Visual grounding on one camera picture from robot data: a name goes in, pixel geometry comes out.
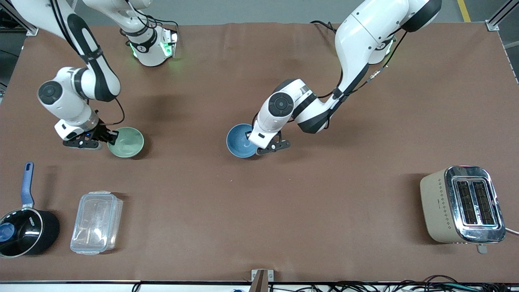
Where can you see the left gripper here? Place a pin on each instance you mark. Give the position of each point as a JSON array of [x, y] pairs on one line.
[[247, 134]]

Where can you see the green bowl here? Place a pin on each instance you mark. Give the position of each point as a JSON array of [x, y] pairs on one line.
[[127, 142]]

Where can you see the blue bowl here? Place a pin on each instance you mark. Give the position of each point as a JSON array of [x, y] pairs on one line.
[[239, 142]]

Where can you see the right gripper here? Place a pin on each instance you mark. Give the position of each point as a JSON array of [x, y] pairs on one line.
[[102, 132]]

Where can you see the clear plastic food container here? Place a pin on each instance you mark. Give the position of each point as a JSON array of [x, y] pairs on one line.
[[96, 222]]

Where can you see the beige chrome toaster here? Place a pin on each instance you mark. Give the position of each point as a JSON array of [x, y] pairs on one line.
[[462, 205]]

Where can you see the metal table edge bracket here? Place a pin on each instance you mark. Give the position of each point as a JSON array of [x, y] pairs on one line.
[[262, 280]]

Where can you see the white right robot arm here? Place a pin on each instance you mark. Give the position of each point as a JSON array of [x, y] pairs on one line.
[[91, 69]]

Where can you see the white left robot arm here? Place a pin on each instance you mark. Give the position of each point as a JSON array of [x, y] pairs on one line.
[[357, 44]]

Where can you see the aluminium frame profile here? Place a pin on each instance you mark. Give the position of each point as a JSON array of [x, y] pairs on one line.
[[20, 18], [502, 14]]

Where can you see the glass saucepan lid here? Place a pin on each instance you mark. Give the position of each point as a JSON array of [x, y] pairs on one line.
[[22, 233]]

